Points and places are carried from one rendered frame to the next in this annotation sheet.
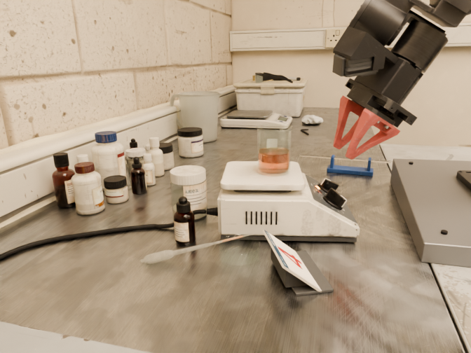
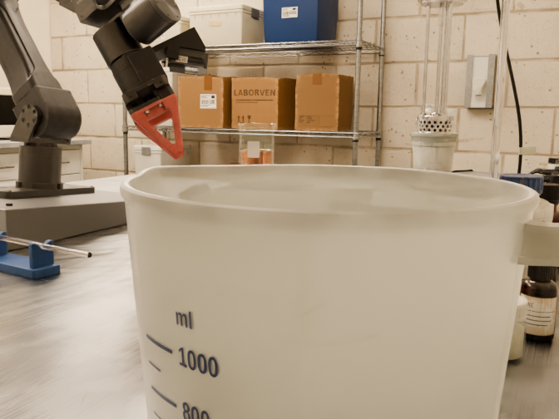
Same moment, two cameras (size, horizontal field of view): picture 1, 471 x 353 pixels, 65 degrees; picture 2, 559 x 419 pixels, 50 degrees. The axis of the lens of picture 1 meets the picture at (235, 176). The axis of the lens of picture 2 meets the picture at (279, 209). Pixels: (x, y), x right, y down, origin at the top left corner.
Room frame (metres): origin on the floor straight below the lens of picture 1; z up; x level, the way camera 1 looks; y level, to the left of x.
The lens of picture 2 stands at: (1.37, 0.13, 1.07)
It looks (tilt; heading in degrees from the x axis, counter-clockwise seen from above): 9 degrees down; 191
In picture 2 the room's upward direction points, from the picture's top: 1 degrees clockwise
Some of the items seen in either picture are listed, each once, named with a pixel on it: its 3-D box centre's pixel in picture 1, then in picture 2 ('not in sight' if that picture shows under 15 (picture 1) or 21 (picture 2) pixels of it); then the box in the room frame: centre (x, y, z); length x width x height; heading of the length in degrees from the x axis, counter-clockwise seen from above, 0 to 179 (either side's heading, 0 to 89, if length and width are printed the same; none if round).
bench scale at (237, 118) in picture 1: (257, 119); not in sight; (1.44, -0.09, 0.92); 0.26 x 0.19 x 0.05; 75
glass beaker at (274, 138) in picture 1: (275, 148); (255, 147); (0.53, -0.06, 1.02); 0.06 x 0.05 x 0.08; 30
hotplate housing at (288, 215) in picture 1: (278, 200); not in sight; (0.54, -0.07, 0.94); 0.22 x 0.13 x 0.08; 86
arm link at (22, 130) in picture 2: not in sight; (46, 126); (0.51, -0.40, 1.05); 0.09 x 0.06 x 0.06; 163
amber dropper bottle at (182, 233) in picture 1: (183, 218); not in sight; (0.49, 0.07, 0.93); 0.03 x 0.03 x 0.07
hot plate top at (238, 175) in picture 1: (262, 174); not in sight; (0.54, -0.04, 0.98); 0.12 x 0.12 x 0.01; 86
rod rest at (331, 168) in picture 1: (350, 164); (17, 253); (0.80, -0.26, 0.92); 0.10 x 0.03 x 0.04; 69
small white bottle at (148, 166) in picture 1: (148, 169); not in sight; (0.74, 0.18, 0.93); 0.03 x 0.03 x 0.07
